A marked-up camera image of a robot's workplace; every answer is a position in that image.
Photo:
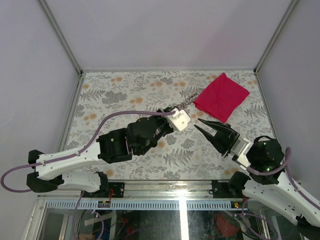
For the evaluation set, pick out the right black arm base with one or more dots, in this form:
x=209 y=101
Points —
x=225 y=187

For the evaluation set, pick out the magenta folded cloth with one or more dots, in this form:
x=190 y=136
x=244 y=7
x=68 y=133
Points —
x=221 y=97

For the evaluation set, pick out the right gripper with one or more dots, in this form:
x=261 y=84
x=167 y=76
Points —
x=224 y=137

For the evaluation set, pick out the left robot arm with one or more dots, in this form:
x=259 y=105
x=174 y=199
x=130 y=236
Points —
x=61 y=170

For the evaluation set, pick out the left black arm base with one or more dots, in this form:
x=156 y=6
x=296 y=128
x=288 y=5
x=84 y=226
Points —
x=110 y=188

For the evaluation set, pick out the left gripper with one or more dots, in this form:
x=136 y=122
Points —
x=168 y=109

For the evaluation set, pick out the aluminium front rail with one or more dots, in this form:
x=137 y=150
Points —
x=145 y=195

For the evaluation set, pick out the metal ring key organizer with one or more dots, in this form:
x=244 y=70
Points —
x=188 y=101

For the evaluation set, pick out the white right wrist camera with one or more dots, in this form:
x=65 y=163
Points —
x=239 y=152

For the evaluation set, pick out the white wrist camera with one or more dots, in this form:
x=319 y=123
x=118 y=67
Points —
x=179 y=120
x=239 y=152

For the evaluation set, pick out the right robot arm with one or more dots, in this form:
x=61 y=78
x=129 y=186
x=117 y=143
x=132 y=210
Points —
x=265 y=176

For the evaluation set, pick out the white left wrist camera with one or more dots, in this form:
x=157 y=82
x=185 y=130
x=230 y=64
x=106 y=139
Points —
x=179 y=120

